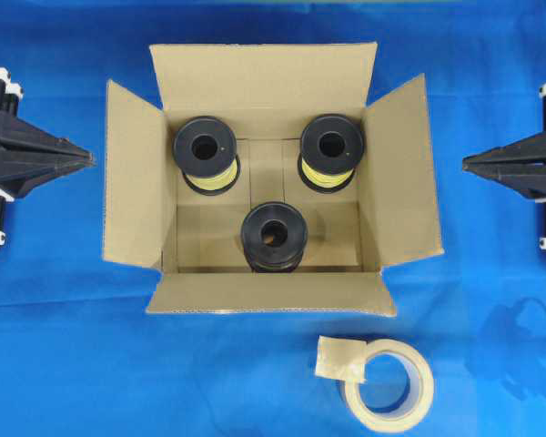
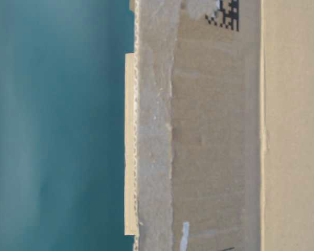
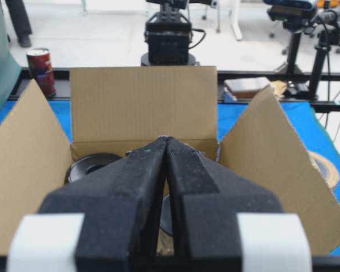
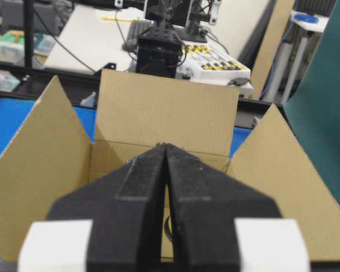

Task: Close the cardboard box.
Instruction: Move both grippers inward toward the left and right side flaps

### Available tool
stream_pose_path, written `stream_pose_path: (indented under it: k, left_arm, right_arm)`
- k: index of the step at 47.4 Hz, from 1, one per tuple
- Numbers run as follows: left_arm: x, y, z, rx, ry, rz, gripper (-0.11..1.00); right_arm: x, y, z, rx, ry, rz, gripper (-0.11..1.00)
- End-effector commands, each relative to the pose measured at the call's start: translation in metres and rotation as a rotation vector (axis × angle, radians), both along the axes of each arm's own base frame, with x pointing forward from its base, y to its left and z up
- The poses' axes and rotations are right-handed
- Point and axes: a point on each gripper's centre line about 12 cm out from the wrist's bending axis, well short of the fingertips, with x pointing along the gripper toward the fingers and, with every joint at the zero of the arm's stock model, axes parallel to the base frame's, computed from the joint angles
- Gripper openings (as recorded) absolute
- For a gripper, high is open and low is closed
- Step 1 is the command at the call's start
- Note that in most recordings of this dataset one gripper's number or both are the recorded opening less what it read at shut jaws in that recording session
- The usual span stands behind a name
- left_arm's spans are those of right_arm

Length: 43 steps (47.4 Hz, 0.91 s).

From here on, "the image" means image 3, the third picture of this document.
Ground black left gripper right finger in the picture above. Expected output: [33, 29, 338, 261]
[167, 137, 312, 271]

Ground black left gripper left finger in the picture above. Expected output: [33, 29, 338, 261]
[7, 137, 167, 271]

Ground brown cardboard box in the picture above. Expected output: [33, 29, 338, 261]
[0, 66, 340, 255]

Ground black round object in box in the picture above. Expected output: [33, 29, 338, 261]
[64, 153, 122, 185]

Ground blue table cloth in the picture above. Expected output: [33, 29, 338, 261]
[0, 100, 340, 224]

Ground red chips can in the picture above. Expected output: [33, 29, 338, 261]
[26, 48, 56, 97]

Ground person's dark trouser leg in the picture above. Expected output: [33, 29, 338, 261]
[5, 0, 32, 48]

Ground office chair with blue seat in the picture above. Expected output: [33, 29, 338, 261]
[262, 0, 340, 75]

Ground black tripod stand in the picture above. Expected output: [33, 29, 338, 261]
[286, 8, 340, 100]

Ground black metal table frame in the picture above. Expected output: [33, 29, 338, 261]
[8, 68, 340, 113]

